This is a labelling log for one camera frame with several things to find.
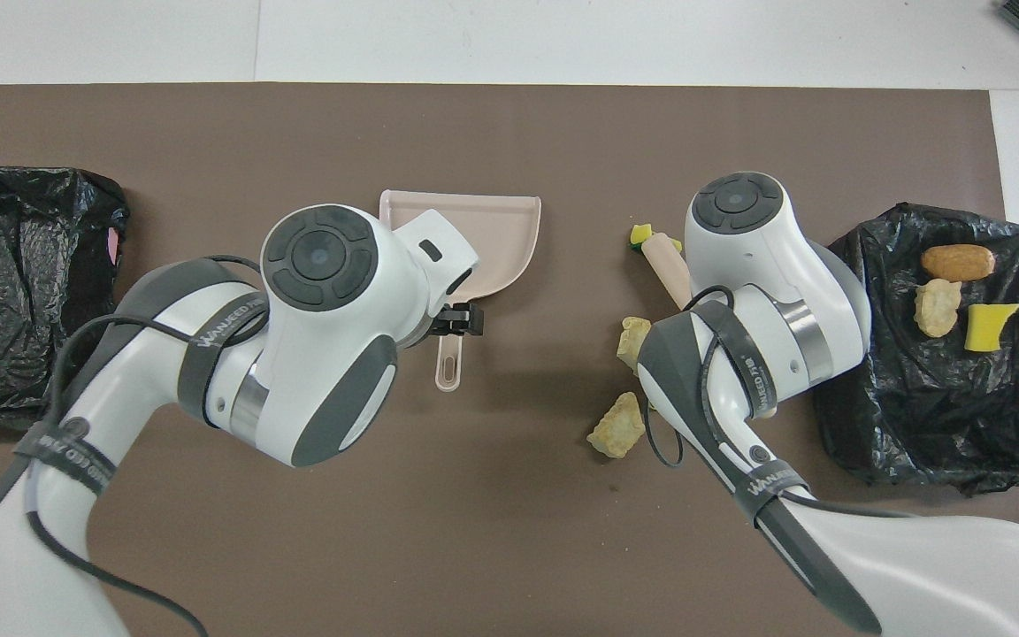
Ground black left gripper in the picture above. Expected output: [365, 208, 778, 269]
[425, 301, 487, 340]

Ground beige plastic dustpan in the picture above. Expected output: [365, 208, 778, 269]
[379, 188, 543, 393]

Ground beige crumbly foam chunk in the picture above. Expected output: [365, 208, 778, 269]
[913, 278, 964, 339]
[586, 391, 647, 460]
[617, 315, 654, 372]

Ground large yellow sponge piece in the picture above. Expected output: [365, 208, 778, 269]
[629, 223, 685, 256]

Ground beige hand brush black bristles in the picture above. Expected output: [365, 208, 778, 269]
[640, 231, 694, 311]

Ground brown bread roll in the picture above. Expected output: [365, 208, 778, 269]
[920, 243, 998, 283]

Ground small yellow sponge piece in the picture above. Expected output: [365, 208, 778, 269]
[964, 302, 1019, 354]

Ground black bagged bin pink mark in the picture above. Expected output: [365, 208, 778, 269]
[0, 165, 132, 433]

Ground brown table mat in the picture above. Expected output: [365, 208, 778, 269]
[0, 82, 1019, 637]

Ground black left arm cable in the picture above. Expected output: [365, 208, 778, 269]
[0, 254, 300, 637]

